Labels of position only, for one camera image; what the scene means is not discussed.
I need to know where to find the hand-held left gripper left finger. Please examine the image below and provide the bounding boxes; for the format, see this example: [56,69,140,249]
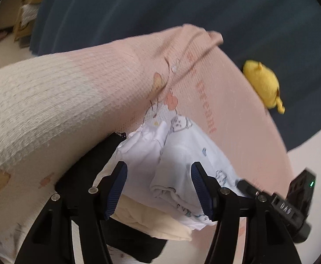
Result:
[14,161,128,264]

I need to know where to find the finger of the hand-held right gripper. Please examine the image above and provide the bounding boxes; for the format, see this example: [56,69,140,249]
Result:
[237,180,274,201]

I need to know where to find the black garment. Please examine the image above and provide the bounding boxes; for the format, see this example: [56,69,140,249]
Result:
[54,132,168,264]

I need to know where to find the cream garment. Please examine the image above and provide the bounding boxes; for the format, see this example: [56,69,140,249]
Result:
[93,159,193,242]

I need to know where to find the plain white garment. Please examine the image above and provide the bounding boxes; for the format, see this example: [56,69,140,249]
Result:
[116,121,170,198]

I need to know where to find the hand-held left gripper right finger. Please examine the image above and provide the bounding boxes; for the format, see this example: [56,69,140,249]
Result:
[191,162,301,264]

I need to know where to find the pink and cream printed blanket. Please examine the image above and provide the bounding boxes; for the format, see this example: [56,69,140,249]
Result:
[0,23,293,264]

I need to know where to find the yellow plush toy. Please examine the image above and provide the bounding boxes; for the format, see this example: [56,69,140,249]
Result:
[242,60,285,114]

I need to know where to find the white printed pajama pants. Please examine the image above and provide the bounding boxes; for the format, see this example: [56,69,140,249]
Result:
[149,115,249,231]

